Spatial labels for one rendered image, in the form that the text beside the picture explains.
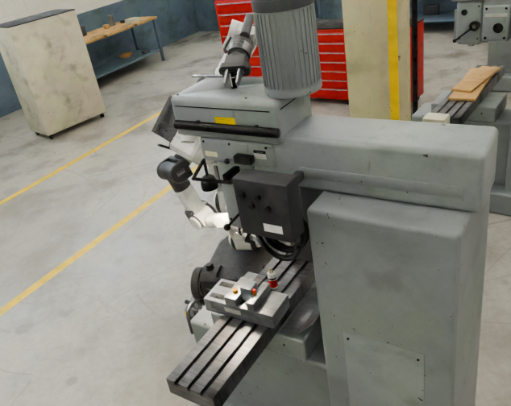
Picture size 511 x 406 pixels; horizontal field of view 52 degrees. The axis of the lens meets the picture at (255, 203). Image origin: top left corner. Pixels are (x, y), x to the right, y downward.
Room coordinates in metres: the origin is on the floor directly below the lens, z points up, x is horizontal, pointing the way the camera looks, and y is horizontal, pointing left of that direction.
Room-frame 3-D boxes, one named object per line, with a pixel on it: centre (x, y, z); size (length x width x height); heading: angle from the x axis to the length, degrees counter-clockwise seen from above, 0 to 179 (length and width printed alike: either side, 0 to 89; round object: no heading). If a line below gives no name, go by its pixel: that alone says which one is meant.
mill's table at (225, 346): (1.92, 0.00, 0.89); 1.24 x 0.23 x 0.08; 143
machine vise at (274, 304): (1.82, 0.12, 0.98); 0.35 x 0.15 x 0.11; 55
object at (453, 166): (1.62, -0.40, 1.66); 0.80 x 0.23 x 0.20; 53
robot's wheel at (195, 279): (2.64, 0.42, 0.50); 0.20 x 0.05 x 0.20; 161
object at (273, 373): (1.93, 0.02, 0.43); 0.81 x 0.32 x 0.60; 53
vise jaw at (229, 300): (1.83, 0.14, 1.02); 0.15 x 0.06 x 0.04; 145
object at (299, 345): (1.92, 0.00, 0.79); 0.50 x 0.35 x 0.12; 53
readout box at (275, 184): (1.47, -0.04, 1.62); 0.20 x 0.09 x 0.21; 53
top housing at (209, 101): (1.91, -0.01, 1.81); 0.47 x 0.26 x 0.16; 53
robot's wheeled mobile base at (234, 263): (2.79, 0.10, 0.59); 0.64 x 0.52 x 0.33; 161
